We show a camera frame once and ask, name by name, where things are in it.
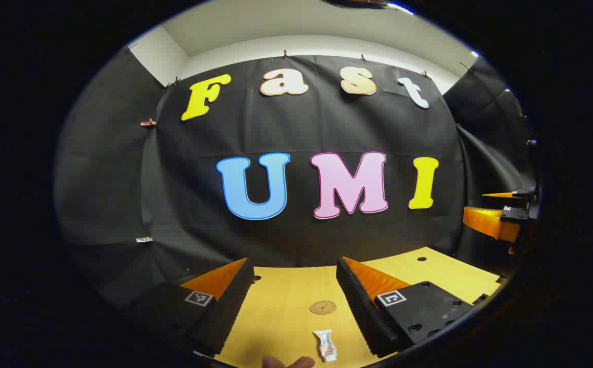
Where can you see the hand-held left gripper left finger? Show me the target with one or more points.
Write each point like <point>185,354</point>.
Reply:
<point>232,301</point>

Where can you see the red backdrop clip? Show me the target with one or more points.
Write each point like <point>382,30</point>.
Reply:
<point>148,122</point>

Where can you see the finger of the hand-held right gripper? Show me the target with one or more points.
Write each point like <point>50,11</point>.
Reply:
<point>490,223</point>
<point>523,197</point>

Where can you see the round cork coaster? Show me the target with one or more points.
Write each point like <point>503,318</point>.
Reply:
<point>323,307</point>

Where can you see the white toothpaste tube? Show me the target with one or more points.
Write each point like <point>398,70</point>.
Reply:
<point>326,346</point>

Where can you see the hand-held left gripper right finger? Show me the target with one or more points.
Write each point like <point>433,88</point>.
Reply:
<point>357,301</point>

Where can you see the wooden desktop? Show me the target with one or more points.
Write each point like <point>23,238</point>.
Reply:
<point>286,301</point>

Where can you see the black backdrop cloth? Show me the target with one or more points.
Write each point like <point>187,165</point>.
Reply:
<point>296,128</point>

